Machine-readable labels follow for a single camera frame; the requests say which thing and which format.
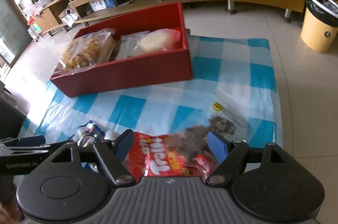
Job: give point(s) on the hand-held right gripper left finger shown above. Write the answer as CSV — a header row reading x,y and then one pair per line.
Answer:
x,y
125,143

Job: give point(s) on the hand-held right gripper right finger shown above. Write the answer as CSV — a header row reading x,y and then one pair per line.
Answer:
x,y
217,146

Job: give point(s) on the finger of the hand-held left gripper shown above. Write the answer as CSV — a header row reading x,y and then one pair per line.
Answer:
x,y
31,140
52,148

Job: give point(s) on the clear packet of dark snack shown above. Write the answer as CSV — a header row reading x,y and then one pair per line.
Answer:
x,y
195,134

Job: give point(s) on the red candy packet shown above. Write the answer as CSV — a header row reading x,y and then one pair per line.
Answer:
x,y
158,158

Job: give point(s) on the blue sausage packet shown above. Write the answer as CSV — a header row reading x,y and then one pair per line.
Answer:
x,y
89,131

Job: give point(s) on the red cardboard box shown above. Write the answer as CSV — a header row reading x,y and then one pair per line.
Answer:
x,y
132,73

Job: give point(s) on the silver white snack packet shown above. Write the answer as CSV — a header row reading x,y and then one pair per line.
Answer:
x,y
126,46

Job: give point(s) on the yellow snack packet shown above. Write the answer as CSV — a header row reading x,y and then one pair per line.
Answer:
x,y
84,52

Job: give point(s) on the round pastry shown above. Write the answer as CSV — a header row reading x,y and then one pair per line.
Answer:
x,y
155,41

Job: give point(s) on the black chair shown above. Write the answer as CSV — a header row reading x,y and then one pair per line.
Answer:
x,y
10,118

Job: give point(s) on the blue white checked tablecloth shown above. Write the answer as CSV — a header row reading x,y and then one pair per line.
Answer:
x,y
237,76

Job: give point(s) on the plastic drawer unit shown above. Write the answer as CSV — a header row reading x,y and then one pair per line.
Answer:
x,y
34,31

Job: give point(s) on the crumpled white paper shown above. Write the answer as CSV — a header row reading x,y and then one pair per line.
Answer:
x,y
69,17

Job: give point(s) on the white blue carton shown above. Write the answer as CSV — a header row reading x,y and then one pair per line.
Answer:
x,y
103,4

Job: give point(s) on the yellow waste bin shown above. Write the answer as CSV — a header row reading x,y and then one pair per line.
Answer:
x,y
317,36

